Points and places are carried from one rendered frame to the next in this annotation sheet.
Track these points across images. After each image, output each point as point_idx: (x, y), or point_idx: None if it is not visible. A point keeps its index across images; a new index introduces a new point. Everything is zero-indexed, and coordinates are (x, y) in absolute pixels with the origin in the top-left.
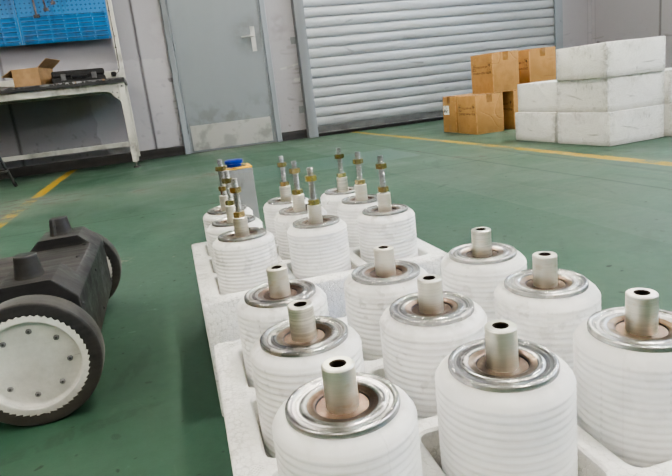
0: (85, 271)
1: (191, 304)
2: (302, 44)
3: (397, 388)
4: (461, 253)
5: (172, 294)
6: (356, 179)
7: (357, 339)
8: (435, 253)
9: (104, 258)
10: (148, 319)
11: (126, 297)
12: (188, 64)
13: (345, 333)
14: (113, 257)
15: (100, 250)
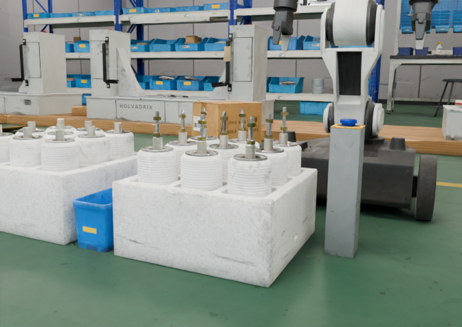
0: (308, 156)
1: (371, 237)
2: None
3: (52, 129)
4: (69, 139)
5: (413, 238)
6: (205, 137)
7: (75, 132)
8: (124, 181)
9: (395, 177)
10: (360, 224)
11: (434, 229)
12: None
13: (76, 129)
14: (417, 185)
15: (382, 167)
